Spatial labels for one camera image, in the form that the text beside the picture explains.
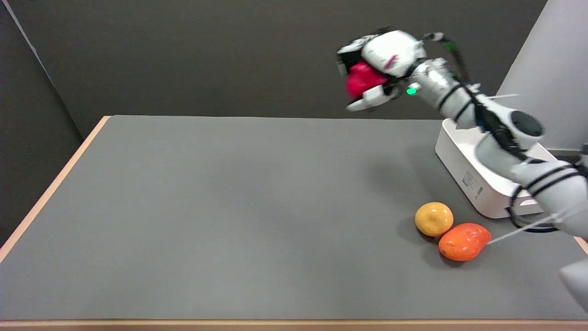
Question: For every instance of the red tomato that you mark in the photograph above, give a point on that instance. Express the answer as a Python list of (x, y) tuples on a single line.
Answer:
[(363, 79)]

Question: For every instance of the white plastic box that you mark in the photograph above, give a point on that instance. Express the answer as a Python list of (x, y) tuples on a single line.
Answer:
[(477, 174)]

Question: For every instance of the orange oval fruit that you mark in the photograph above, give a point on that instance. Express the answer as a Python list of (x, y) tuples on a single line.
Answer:
[(464, 241)]

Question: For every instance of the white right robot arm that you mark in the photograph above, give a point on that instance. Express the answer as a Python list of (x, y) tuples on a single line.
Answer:
[(496, 133)]

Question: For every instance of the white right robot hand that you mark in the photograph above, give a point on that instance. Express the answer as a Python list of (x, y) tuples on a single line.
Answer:
[(392, 51)]

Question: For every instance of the yellow round fruit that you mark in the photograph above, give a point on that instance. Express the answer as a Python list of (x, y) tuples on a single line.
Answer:
[(433, 219)]

